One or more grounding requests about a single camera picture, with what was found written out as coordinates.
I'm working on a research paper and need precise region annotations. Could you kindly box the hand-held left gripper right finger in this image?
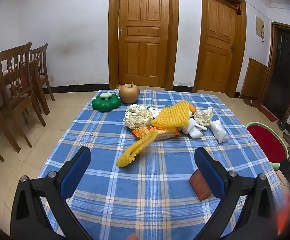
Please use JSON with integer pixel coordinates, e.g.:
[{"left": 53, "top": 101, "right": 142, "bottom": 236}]
[{"left": 194, "top": 147, "right": 287, "bottom": 240}]

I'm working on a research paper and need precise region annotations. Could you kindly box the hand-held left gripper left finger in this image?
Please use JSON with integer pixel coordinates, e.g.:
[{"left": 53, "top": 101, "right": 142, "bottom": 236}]
[{"left": 10, "top": 146, "right": 93, "bottom": 240}]

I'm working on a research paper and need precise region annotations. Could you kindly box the small brown box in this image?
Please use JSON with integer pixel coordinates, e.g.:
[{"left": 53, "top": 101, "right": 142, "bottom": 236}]
[{"left": 189, "top": 169, "right": 213, "bottom": 202}]

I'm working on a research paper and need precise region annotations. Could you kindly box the red bucket with green rim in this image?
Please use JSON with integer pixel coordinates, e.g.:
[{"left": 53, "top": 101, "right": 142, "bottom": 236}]
[{"left": 245, "top": 121, "right": 290, "bottom": 171}]

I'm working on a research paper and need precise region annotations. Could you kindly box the white plastic wrap bundle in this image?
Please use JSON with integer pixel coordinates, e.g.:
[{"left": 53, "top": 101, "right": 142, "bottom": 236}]
[{"left": 210, "top": 120, "right": 229, "bottom": 143}]

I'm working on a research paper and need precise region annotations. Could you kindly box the white sock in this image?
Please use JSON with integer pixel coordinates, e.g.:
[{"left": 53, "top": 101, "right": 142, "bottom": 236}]
[{"left": 182, "top": 117, "right": 207, "bottom": 139}]

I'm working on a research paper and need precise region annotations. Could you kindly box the small white paper ball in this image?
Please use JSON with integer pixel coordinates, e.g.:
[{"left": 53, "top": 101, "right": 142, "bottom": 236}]
[{"left": 194, "top": 107, "right": 214, "bottom": 127}]

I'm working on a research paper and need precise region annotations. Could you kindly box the orange snack packet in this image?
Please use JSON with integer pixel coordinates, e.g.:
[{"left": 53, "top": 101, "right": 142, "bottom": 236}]
[{"left": 131, "top": 126, "right": 180, "bottom": 140}]

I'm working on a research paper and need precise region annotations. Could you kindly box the narrow yellow foam fruit net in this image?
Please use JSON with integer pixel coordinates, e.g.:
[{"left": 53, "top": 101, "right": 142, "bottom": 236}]
[{"left": 117, "top": 131, "right": 157, "bottom": 168}]

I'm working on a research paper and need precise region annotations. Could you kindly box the wide yellow foam fruit net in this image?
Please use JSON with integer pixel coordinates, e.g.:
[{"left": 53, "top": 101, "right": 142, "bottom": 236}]
[{"left": 152, "top": 100, "right": 195, "bottom": 130}]

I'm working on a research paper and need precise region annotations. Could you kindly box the large white paper ball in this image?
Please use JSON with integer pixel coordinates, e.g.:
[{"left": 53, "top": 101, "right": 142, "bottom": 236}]
[{"left": 124, "top": 104, "right": 154, "bottom": 129}]

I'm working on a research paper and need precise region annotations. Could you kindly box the orange plastic stool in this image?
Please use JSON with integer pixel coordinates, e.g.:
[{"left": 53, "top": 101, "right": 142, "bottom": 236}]
[{"left": 278, "top": 192, "right": 290, "bottom": 233}]

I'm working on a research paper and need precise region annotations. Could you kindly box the red doormat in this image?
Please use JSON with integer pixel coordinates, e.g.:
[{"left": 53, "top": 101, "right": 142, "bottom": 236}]
[{"left": 255, "top": 104, "right": 278, "bottom": 122}]

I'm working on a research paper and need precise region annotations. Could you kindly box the blue plaid tablecloth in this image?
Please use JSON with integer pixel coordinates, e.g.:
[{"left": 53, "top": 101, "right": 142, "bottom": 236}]
[{"left": 38, "top": 89, "right": 286, "bottom": 240}]

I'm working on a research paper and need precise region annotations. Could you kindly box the green pumpkin-shaped toy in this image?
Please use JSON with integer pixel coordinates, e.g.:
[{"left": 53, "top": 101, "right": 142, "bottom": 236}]
[{"left": 92, "top": 92, "right": 122, "bottom": 112}]

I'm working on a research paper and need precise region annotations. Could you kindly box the red yellow apple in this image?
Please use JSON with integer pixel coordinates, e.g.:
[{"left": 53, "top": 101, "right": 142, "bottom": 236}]
[{"left": 119, "top": 82, "right": 140, "bottom": 104}]

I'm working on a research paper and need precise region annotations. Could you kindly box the black metal door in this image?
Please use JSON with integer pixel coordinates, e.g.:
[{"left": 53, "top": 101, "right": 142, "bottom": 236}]
[{"left": 259, "top": 22, "right": 290, "bottom": 123}]

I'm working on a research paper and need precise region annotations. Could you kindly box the leaning wooden board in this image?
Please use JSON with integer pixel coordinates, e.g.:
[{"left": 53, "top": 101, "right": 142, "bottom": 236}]
[{"left": 240, "top": 58, "right": 269, "bottom": 103}]

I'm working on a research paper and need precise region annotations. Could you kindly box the arched-panel wooden door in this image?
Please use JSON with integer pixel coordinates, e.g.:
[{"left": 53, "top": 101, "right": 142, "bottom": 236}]
[{"left": 109, "top": 0, "right": 179, "bottom": 90}]

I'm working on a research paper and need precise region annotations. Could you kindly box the yellow wall panel cover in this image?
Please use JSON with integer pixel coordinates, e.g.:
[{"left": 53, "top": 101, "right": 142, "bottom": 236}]
[{"left": 256, "top": 16, "right": 265, "bottom": 36}]

